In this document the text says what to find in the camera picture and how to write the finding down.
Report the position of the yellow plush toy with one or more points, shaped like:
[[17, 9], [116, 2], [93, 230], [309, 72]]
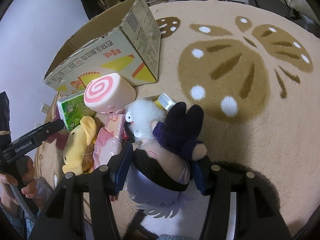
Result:
[[77, 155]]

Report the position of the pink packaged soft item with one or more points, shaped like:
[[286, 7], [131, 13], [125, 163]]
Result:
[[109, 140]]

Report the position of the purple haired plush doll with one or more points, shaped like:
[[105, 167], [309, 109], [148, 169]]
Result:
[[159, 173]]

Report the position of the pink swirl roll plush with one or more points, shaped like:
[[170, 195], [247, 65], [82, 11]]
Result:
[[109, 94]]

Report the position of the wall socket upper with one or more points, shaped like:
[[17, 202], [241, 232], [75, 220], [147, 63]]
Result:
[[45, 108]]

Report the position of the green tissue pack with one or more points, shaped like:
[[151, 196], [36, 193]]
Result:
[[72, 108]]

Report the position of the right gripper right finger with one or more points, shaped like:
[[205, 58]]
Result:
[[240, 206]]

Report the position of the white fluffy plush toy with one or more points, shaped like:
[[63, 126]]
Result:
[[142, 115]]

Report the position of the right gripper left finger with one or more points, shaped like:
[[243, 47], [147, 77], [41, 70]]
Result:
[[63, 215]]

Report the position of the cardboard box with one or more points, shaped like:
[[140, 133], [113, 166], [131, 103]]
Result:
[[124, 39]]

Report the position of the beige patterned carpet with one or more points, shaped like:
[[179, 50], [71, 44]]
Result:
[[256, 76]]

